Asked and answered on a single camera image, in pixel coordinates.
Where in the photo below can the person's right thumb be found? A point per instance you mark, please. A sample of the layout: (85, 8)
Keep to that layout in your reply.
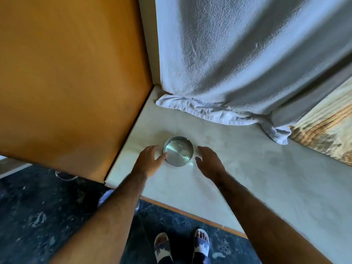
(198, 161)

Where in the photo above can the small metal object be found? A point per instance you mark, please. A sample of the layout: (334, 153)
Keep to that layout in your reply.
(65, 176)

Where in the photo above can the person's foot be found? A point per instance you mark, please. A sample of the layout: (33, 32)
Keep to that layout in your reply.
(162, 248)
(201, 244)

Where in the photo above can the person's right foot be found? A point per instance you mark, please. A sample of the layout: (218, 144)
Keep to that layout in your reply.
(201, 244)

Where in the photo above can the person's left thumb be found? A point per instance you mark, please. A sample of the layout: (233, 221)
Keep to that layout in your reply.
(162, 157)

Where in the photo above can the person's right forearm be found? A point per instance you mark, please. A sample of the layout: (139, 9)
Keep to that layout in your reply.
(261, 222)

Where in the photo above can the patterned wooden board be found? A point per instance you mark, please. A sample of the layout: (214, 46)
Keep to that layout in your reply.
(327, 129)

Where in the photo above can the grey terry towel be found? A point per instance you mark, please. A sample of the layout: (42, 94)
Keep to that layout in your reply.
(233, 57)

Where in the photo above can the orange wooden cabinet panel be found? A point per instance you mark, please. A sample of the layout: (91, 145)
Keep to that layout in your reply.
(68, 79)

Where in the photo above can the round steel ashtray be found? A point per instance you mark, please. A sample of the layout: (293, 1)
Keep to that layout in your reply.
(178, 151)

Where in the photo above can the person's left forearm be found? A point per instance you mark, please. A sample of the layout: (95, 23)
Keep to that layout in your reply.
(110, 217)

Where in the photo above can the person's left hand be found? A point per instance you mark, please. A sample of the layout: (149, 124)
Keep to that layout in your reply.
(146, 162)

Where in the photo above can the person's right hand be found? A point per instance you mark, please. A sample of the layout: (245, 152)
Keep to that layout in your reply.
(210, 164)

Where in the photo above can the person's left foot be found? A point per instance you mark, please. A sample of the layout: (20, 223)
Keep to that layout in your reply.
(162, 248)

